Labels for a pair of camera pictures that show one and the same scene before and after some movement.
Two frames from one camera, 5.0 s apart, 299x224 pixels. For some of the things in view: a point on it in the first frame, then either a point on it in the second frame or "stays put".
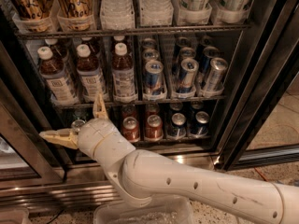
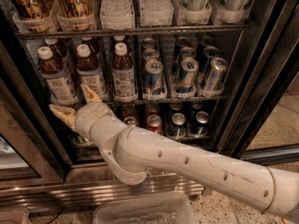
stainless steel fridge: x=184 y=70 stays put
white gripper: x=93 y=135 to x=84 y=119
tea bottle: x=89 y=75 stays put
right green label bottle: x=233 y=2 stays put
